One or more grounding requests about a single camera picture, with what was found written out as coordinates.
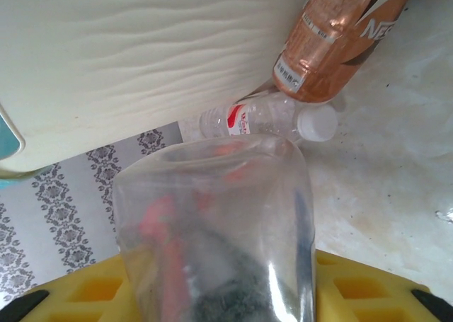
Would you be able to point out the brown coffee drink bottle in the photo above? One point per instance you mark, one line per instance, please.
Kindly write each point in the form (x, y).
(318, 53)

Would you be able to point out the clear bottle red-white label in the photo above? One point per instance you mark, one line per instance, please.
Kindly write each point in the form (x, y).
(269, 116)

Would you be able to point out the beige trash bin blue liner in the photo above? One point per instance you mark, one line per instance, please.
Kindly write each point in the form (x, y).
(7, 141)

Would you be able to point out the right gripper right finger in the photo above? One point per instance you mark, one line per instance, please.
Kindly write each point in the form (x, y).
(371, 297)

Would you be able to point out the cream ribbed plastic bin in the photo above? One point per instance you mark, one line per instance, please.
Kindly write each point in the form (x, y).
(124, 70)

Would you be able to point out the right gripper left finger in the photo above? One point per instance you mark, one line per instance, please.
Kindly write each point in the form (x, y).
(70, 300)

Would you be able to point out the clear bottle small red label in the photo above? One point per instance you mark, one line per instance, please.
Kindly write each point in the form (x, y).
(219, 201)

